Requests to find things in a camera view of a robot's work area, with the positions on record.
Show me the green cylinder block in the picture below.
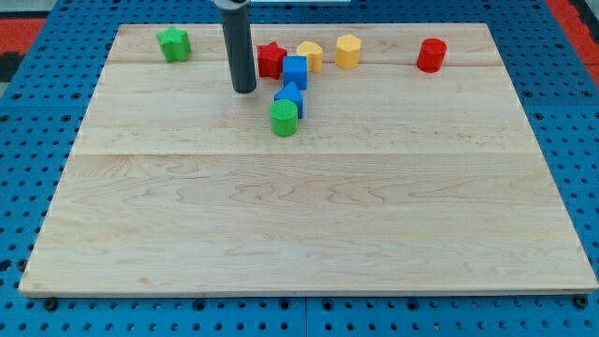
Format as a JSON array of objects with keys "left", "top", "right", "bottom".
[{"left": 270, "top": 99, "right": 299, "bottom": 137}]

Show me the red cylinder block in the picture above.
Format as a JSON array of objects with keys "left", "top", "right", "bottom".
[{"left": 416, "top": 37, "right": 447, "bottom": 73}]

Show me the yellow heart block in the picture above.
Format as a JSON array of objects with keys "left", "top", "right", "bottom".
[{"left": 296, "top": 41, "right": 323, "bottom": 73}]

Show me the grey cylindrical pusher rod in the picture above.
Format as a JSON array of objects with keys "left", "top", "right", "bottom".
[{"left": 214, "top": 0, "right": 256, "bottom": 94}]

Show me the red star block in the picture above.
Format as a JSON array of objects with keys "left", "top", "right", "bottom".
[{"left": 256, "top": 41, "right": 287, "bottom": 80}]

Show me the wooden board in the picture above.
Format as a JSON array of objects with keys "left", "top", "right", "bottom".
[{"left": 20, "top": 23, "right": 598, "bottom": 298}]

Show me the yellow hexagon block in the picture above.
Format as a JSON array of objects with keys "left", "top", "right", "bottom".
[{"left": 335, "top": 35, "right": 361, "bottom": 69}]

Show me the green star block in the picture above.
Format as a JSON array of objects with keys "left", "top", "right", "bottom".
[{"left": 156, "top": 26, "right": 191, "bottom": 63}]

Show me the blue cube block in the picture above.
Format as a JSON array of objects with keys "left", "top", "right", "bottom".
[{"left": 283, "top": 56, "right": 308, "bottom": 91}]

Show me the blue triangle block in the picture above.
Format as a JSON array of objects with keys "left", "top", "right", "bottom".
[{"left": 273, "top": 81, "right": 304, "bottom": 119}]

